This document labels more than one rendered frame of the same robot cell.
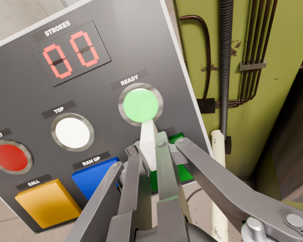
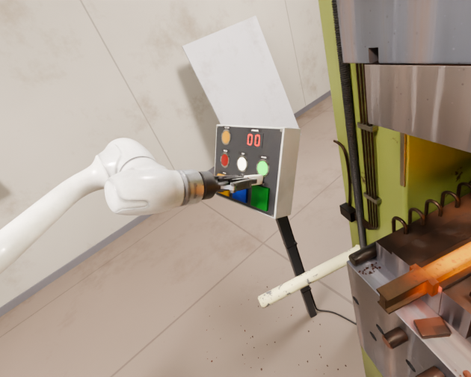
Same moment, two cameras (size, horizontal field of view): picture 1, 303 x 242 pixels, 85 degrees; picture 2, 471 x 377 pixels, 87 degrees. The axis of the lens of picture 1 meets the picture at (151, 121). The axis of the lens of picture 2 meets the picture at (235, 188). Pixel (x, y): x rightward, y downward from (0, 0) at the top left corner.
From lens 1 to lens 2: 64 cm
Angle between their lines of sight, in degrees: 42
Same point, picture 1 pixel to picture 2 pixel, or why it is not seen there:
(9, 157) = (224, 159)
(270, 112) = not seen: hidden behind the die
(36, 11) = not seen: hidden behind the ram
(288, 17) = (386, 176)
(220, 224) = (286, 285)
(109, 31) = (265, 139)
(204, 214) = (321, 334)
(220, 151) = (340, 258)
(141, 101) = (262, 167)
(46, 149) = (233, 164)
